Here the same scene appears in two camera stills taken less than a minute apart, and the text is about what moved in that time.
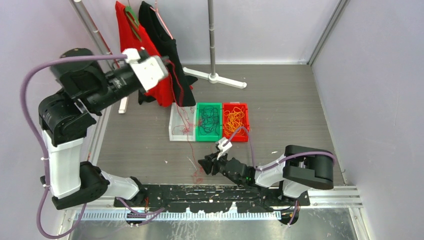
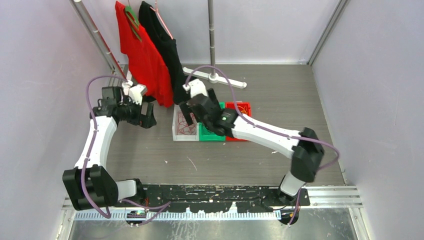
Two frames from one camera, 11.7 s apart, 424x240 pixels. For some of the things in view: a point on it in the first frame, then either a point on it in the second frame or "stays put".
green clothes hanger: [133, 20] stays put
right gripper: [207, 162] -> [186, 108]
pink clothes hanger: [164, 24] stays put
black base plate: [214, 198] stays put
